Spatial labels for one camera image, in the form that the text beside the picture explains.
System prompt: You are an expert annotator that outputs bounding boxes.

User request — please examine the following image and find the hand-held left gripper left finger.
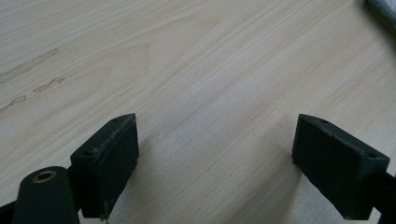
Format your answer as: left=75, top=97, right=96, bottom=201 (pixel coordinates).
left=70, top=113, right=140, bottom=221

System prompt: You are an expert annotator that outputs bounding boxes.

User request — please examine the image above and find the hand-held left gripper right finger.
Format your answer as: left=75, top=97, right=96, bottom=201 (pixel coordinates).
left=291, top=113, right=390, bottom=221

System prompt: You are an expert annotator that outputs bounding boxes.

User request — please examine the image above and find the grey cloth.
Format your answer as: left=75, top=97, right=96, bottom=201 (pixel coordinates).
left=364, top=0, right=396, bottom=22

